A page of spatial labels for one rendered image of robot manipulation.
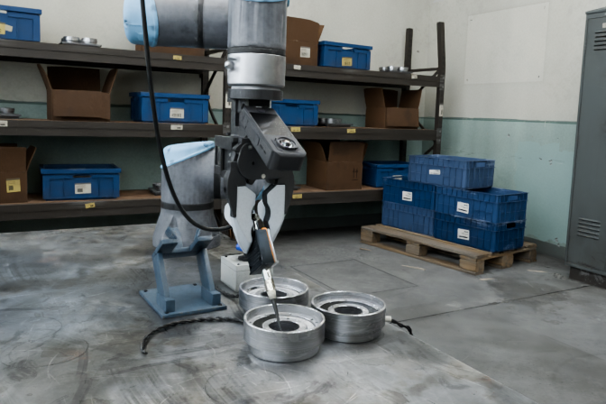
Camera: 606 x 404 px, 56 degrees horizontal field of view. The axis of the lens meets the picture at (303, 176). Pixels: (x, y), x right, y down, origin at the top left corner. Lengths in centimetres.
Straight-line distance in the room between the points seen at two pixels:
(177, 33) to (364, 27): 501
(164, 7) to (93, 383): 48
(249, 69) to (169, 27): 16
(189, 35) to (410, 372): 53
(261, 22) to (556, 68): 455
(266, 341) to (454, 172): 394
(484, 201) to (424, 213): 62
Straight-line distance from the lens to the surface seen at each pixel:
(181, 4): 83
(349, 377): 70
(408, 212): 493
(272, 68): 72
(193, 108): 441
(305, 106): 480
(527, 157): 528
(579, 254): 445
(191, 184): 125
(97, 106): 420
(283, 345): 71
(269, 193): 74
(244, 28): 72
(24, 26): 423
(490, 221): 440
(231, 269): 99
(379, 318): 80
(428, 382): 71
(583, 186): 439
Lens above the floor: 110
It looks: 6 degrees down
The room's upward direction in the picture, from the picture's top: 2 degrees clockwise
